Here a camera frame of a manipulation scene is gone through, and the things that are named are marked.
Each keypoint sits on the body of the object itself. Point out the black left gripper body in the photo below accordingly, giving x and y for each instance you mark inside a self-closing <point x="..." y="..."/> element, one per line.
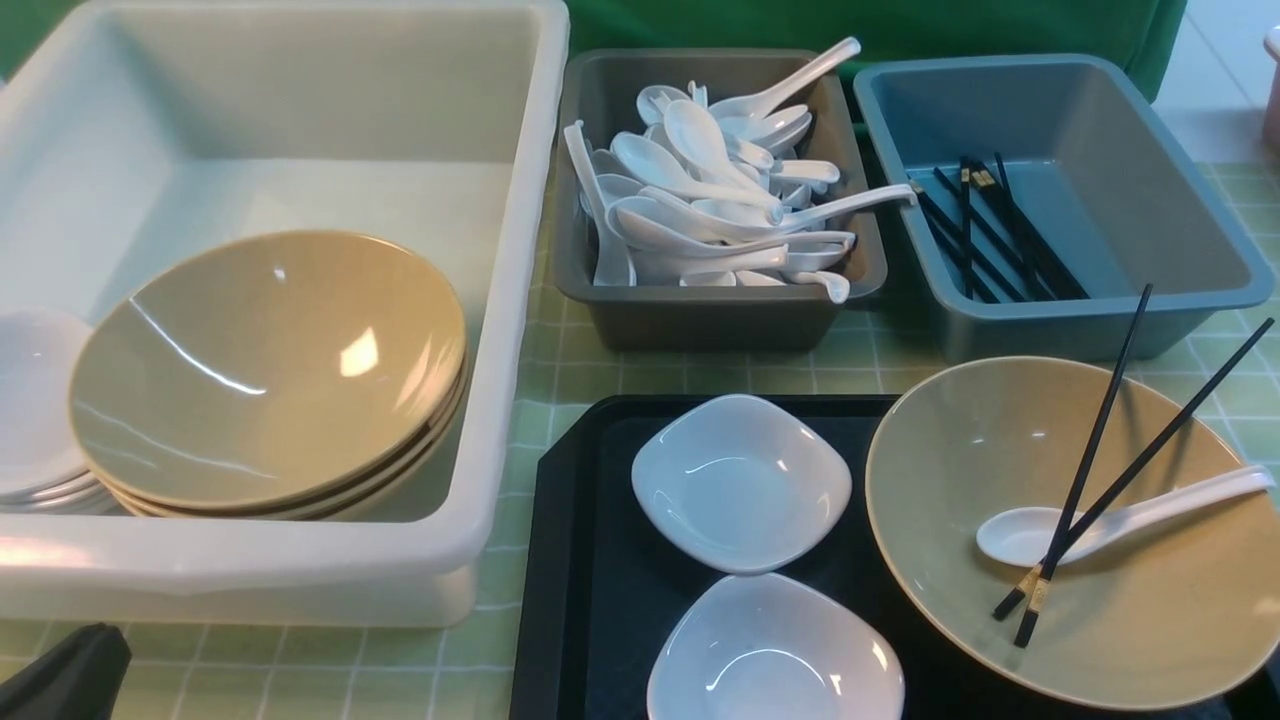
<point x="79" y="678"/>

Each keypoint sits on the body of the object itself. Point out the white square dish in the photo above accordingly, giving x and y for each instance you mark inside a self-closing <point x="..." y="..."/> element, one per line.
<point x="769" y="647"/>
<point x="741" y="485"/>

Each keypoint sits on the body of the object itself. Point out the black chopstick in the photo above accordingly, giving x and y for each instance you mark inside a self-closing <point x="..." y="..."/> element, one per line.
<point x="1037" y="584"/>
<point x="1150" y="450"/>

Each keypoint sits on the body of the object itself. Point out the white soup spoon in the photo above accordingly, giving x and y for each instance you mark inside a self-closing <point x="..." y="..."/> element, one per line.
<point x="1021" y="537"/>

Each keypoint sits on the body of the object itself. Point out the tan noodle bowl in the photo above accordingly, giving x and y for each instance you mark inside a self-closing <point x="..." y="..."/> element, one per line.
<point x="1172" y="615"/>

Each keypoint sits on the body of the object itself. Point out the top stacked tan bowl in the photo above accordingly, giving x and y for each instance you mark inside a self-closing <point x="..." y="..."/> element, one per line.
<point x="298" y="375"/>

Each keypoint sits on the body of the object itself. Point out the stack of white plates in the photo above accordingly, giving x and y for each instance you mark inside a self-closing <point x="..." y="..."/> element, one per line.
<point x="42" y="469"/>

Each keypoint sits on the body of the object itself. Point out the green checkered tablecloth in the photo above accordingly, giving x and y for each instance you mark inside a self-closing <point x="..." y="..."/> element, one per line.
<point x="181" y="671"/>

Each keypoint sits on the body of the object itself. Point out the black serving tray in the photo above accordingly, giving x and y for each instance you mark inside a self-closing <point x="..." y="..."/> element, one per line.
<point x="603" y="588"/>

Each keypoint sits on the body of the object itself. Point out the large white plastic tub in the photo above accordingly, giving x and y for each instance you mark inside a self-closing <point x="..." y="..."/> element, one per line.
<point x="144" y="131"/>

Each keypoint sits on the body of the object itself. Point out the white spoon leaning left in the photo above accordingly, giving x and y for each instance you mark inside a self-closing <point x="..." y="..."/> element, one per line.
<point x="613" y="267"/>

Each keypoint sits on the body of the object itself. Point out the grey spoon bin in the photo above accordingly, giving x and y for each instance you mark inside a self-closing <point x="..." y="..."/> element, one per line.
<point x="600" y="88"/>

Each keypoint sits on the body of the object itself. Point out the pile of white spoons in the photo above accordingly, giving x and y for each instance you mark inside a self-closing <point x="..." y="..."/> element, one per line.
<point x="684" y="211"/>

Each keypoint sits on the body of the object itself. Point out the white spoon over rim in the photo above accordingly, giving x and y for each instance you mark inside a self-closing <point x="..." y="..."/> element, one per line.
<point x="737" y="221"/>

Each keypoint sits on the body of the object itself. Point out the white spoon sticking up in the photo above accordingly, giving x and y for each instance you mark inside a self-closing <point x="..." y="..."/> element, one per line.
<point x="762" y="103"/>

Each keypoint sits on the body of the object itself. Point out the black chopsticks in bin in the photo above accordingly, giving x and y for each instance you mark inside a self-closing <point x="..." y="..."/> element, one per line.
<point x="997" y="253"/>

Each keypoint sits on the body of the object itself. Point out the blue chopstick bin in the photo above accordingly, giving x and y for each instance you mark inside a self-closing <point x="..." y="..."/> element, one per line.
<point x="1100" y="175"/>

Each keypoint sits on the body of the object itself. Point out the green backdrop cloth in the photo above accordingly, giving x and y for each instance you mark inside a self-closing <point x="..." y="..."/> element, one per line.
<point x="1136" y="36"/>

